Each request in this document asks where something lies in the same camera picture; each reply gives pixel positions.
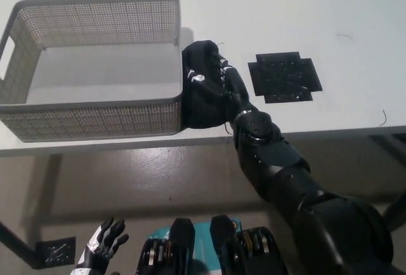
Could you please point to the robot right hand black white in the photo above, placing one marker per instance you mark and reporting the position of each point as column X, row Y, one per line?
column 236, row 91

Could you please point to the robot left hand black white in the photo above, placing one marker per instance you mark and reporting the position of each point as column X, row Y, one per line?
column 101, row 243

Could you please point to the black cloth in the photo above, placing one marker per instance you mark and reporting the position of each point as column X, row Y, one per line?
column 201, row 110

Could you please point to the black floor tape patch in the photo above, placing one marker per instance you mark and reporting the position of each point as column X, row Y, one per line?
column 57, row 252

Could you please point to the black tape cross mark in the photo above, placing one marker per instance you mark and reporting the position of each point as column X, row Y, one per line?
column 285, row 78

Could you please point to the black metal table leg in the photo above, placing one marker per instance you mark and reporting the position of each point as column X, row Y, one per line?
column 19, row 243
column 396, row 211

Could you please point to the robot body black teal blocks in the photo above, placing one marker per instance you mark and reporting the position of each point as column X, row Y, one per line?
column 190, row 246

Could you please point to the grey perforated plastic basket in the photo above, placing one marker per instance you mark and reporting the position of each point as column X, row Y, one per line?
column 95, row 122

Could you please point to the black table frame bar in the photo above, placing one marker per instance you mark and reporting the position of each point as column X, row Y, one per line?
column 388, row 140

